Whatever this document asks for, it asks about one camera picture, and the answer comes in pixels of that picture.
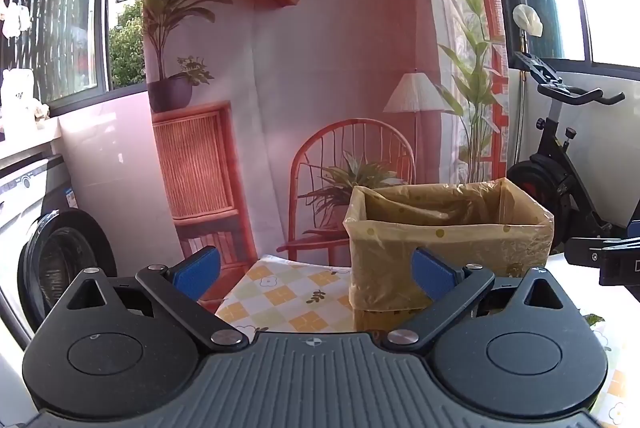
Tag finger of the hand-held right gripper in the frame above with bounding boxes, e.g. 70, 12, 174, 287
565, 237, 640, 267

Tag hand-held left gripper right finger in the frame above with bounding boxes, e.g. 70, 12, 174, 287
382, 247, 586, 351

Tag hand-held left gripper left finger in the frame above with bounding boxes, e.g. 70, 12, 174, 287
50, 245, 251, 354

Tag yellow dotted plastic bag liner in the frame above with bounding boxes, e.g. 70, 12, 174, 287
343, 178, 556, 315

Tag brown cardboard box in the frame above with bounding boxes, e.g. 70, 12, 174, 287
343, 178, 556, 331

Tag checked floral tablecloth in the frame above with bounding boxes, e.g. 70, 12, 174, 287
215, 253, 632, 409

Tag black exercise bike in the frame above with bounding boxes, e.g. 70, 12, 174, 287
505, 50, 640, 255

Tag front-load washing machine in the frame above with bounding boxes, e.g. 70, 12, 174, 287
0, 153, 119, 350

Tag printed room backdrop cloth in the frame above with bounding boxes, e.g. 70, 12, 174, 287
144, 0, 512, 305

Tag white plush toy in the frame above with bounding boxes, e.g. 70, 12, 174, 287
0, 68, 51, 135

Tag white artificial flowers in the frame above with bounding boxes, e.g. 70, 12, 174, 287
0, 0, 32, 40

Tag metal hose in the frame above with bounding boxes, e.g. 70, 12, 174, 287
517, 33, 530, 160

